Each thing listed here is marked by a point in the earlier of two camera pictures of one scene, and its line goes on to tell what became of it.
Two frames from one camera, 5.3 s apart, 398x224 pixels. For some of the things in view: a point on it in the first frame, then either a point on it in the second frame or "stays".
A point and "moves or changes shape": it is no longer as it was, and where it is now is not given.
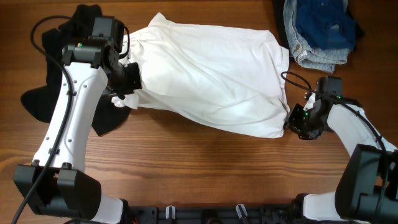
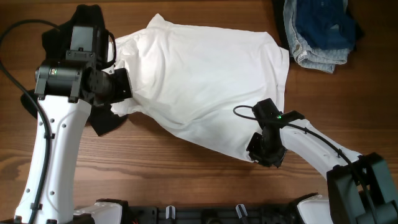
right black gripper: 291,122 → 254,152
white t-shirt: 229,79 moves or changes shape
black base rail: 282,214 stays
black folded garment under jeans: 285,40 stays
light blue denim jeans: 323,60 stays
